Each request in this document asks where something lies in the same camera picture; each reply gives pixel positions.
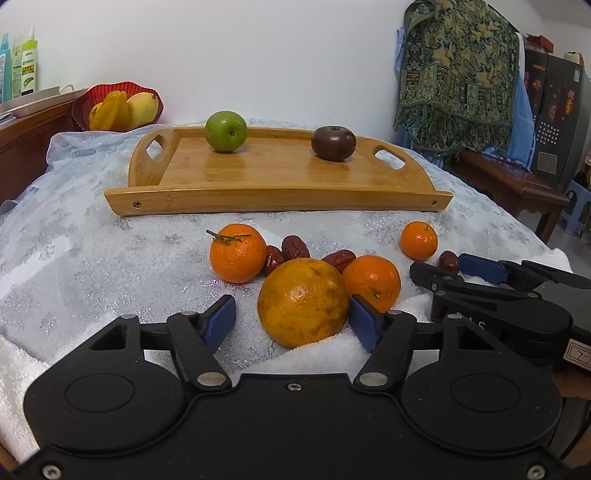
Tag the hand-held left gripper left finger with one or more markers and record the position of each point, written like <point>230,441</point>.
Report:
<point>220,323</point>

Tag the green apple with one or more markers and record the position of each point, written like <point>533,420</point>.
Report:
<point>226,131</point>

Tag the green and white bottle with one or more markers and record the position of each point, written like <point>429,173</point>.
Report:
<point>29,69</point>

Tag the white flat board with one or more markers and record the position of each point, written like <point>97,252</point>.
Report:
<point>32,101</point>

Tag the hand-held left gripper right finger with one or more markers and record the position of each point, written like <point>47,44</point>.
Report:
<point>364,325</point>

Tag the yellow starfruit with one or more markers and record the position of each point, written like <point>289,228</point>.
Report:
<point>113,110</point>

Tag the dark brown persimmon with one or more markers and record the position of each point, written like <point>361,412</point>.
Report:
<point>332,144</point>

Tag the medium tangerine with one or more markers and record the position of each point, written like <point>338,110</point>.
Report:
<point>374,279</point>

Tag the small tangerine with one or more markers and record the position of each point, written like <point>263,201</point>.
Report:
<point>418,241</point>

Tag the large orange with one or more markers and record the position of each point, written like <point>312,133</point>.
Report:
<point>302,304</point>

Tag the yellow mango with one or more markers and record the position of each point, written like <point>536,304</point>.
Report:
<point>144,108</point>

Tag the green patterned shawl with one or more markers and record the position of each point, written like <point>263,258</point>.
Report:
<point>457,78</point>

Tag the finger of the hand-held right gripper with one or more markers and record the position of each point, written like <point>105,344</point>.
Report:
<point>438,280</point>
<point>480,268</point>

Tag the dark wooden bench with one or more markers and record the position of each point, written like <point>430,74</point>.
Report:
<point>508,180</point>

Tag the wooden cabinet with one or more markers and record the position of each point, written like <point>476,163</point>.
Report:
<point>27,147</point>

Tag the red date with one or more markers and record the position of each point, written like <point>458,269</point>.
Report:
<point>339,259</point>
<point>295,248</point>
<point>448,262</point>
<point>273,261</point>

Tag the tangerine with stem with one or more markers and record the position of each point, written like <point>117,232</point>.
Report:
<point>238,256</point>

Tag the blue plastic stool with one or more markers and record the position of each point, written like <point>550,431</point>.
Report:
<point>577,207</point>

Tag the red box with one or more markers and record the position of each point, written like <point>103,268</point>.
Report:
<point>540,44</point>

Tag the red glass bowl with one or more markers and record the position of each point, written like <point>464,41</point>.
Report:
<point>83,110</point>

